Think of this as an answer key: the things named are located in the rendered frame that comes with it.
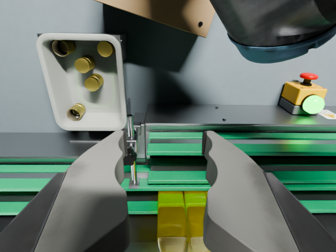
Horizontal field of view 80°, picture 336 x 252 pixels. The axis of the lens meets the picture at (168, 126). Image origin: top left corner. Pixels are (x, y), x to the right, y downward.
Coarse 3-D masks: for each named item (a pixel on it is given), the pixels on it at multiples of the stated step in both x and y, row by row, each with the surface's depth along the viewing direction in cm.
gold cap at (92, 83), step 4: (92, 76) 48; (96, 76) 49; (100, 76) 51; (88, 80) 48; (92, 80) 48; (96, 80) 48; (100, 80) 50; (84, 84) 48; (88, 84) 48; (92, 84) 48; (96, 84) 48; (100, 84) 50; (88, 88) 49; (92, 88) 49; (96, 88) 49
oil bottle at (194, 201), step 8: (184, 192) 45; (192, 192) 45; (200, 192) 45; (184, 200) 44; (192, 200) 43; (200, 200) 43; (184, 208) 43; (192, 208) 41; (200, 208) 41; (192, 216) 40; (200, 216) 40; (192, 224) 38; (200, 224) 38; (192, 232) 37; (200, 232) 37; (192, 240) 35; (200, 240) 35; (192, 248) 35; (200, 248) 34
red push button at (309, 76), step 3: (303, 72) 52; (306, 72) 51; (309, 72) 52; (300, 75) 51; (303, 75) 50; (306, 75) 50; (309, 75) 50; (312, 75) 49; (315, 75) 50; (306, 78) 50; (309, 78) 50; (312, 78) 49; (315, 78) 50; (303, 81) 52; (306, 81) 51; (309, 81) 51
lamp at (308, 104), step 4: (308, 96) 49; (312, 96) 49; (316, 96) 48; (304, 100) 50; (308, 100) 49; (312, 100) 48; (316, 100) 48; (320, 100) 48; (304, 104) 49; (308, 104) 48; (312, 104) 48; (316, 104) 48; (320, 104) 48; (304, 108) 50; (308, 108) 49; (312, 108) 48; (316, 108) 48; (320, 108) 48; (308, 112) 50; (312, 112) 49; (316, 112) 49
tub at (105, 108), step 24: (48, 48) 44; (96, 48) 49; (120, 48) 42; (48, 72) 44; (72, 72) 51; (96, 72) 51; (120, 72) 44; (72, 96) 54; (96, 96) 54; (120, 96) 47; (96, 120) 53; (120, 120) 53
